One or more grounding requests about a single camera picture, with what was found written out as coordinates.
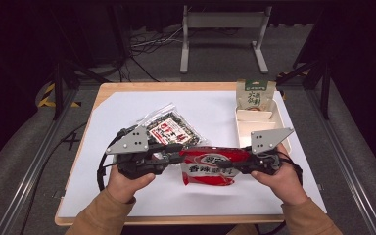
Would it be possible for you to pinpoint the white metal stand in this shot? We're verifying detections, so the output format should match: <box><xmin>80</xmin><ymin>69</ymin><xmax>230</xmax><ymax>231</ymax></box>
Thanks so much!
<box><xmin>179</xmin><ymin>4</ymin><xmax>274</xmax><ymax>74</ymax></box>

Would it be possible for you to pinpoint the clear seaweed packet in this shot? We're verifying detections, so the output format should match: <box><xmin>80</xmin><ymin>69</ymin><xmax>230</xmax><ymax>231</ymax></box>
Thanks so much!
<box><xmin>133</xmin><ymin>103</ymin><xmax>211</xmax><ymax>149</ymax></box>

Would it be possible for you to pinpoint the black floor cable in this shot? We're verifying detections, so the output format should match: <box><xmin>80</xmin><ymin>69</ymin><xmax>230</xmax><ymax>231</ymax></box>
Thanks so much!
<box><xmin>19</xmin><ymin>121</ymin><xmax>89</xmax><ymax>235</ymax></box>

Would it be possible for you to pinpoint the left hand-held gripper cable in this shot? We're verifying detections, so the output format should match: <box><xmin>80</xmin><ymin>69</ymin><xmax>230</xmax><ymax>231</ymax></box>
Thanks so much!
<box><xmin>96</xmin><ymin>127</ymin><xmax>129</xmax><ymax>193</ymax></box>

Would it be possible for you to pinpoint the hand-held gripper cable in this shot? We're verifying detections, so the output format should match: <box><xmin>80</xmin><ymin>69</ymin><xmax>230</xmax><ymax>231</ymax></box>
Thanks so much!
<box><xmin>96</xmin><ymin>127</ymin><xmax>129</xmax><ymax>193</ymax></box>
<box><xmin>283</xmin><ymin>156</ymin><xmax>306</xmax><ymax>188</ymax></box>

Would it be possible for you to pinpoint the white divided container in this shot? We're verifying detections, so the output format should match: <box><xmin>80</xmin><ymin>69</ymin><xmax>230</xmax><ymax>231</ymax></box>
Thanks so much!
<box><xmin>233</xmin><ymin>97</ymin><xmax>293</xmax><ymax>155</ymax></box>

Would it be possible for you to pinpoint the red seasoning packet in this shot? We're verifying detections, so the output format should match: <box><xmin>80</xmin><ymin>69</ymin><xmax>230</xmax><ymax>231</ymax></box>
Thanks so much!
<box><xmin>178</xmin><ymin>145</ymin><xmax>255</xmax><ymax>187</ymax></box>

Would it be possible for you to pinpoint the right hand-held gripper cable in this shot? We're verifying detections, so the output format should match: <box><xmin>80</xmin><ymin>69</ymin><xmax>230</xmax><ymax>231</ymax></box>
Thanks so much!
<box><xmin>283</xmin><ymin>156</ymin><xmax>306</xmax><ymax>188</ymax></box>

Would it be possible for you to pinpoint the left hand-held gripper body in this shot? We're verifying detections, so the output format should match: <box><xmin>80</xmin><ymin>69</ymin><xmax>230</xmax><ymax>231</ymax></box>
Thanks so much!
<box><xmin>105</xmin><ymin>125</ymin><xmax>170</xmax><ymax>181</ymax></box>

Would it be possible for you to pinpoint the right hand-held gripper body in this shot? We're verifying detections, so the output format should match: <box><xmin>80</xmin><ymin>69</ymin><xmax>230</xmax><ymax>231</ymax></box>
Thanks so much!
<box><xmin>240</xmin><ymin>127</ymin><xmax>296</xmax><ymax>176</ymax></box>

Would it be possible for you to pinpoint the person's left hand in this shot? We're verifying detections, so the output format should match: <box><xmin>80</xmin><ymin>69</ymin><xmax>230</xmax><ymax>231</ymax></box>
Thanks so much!
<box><xmin>105</xmin><ymin>164</ymin><xmax>157</xmax><ymax>205</ymax></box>

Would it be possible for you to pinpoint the person's right hand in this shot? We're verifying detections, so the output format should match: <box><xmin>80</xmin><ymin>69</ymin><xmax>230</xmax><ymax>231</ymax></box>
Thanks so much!
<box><xmin>250</xmin><ymin>142</ymin><xmax>309</xmax><ymax>207</ymax></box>

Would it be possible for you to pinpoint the yellow and black floor tape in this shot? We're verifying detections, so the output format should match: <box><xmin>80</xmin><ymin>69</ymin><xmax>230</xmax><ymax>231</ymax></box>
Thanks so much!
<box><xmin>36</xmin><ymin>82</ymin><xmax>82</xmax><ymax>109</ymax></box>

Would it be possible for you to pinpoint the aluminium floor rail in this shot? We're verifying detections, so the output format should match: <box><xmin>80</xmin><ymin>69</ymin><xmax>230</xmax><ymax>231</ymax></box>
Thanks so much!
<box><xmin>0</xmin><ymin>87</ymin><xmax>80</xmax><ymax>235</ymax></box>
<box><xmin>305</xmin><ymin>87</ymin><xmax>376</xmax><ymax>235</ymax></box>

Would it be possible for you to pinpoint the white table sheet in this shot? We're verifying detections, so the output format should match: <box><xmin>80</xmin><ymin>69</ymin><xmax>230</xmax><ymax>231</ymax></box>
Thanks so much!
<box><xmin>58</xmin><ymin>90</ymin><xmax>328</xmax><ymax>218</ymax></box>

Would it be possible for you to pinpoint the bundle of floor cables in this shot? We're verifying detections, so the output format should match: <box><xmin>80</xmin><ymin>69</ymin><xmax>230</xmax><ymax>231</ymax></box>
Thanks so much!
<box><xmin>128</xmin><ymin>24</ymin><xmax>184</xmax><ymax>55</ymax></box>

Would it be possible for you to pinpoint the beige and green seasoning packet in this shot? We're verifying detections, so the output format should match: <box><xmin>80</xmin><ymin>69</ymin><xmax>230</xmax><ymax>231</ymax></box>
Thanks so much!
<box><xmin>235</xmin><ymin>78</ymin><xmax>277</xmax><ymax>113</ymax></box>

